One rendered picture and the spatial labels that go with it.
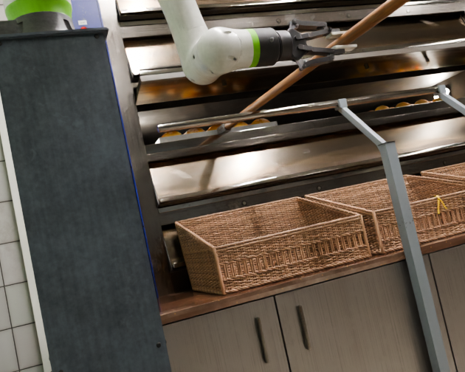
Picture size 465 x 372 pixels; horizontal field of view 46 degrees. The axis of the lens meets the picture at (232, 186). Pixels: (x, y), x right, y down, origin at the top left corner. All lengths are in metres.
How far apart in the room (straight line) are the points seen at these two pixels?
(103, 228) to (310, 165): 1.54
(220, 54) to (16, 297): 1.24
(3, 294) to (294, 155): 1.29
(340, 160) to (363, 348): 0.94
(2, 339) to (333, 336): 1.15
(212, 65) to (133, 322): 0.62
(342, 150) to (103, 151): 1.66
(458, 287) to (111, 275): 1.40
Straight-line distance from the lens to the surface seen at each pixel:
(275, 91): 1.83
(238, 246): 1.74
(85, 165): 1.03
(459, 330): 2.12
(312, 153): 2.47
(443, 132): 2.89
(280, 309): 1.74
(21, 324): 2.15
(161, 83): 2.18
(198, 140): 2.28
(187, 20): 1.43
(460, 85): 3.25
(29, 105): 1.05
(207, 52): 1.29
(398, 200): 1.91
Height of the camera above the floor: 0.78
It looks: 4 degrees up
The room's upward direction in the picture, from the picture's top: 12 degrees counter-clockwise
